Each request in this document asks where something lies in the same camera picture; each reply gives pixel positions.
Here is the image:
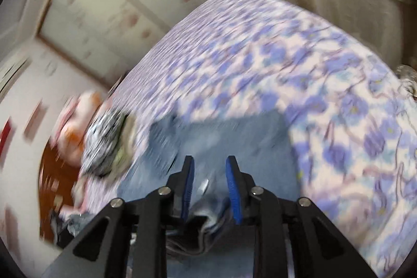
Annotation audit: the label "white air conditioner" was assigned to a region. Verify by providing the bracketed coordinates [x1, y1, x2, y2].
[0, 58, 30, 93]

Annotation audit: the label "red wall shelf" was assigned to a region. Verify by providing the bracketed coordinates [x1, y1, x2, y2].
[0, 120, 14, 161]

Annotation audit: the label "wooden headboard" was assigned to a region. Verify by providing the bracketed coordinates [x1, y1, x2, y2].
[39, 138, 85, 243]

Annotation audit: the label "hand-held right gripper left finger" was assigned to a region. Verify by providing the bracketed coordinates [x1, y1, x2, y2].
[41, 155, 196, 278]

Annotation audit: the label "black white letter print garment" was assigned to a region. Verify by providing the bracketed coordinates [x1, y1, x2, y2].
[81, 110, 126, 174]

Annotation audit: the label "light green folded garment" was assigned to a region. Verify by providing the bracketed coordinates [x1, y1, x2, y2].
[111, 115, 137, 174]

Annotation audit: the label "pink bear print quilt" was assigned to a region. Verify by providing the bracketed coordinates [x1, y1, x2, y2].
[52, 91, 108, 168]

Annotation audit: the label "light wooden wall shelf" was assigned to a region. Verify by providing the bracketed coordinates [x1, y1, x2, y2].
[24, 100, 48, 138]

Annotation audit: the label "blue jeans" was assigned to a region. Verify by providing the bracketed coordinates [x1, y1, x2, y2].
[117, 111, 302, 278]

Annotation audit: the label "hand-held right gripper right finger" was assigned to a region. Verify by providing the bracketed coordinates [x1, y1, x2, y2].
[225, 155, 380, 278]

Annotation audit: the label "purple cat print blanket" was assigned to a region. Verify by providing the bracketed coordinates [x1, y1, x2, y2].
[81, 0, 417, 278]

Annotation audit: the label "floral sliding door wardrobe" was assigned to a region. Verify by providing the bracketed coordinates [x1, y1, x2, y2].
[20, 0, 216, 86]

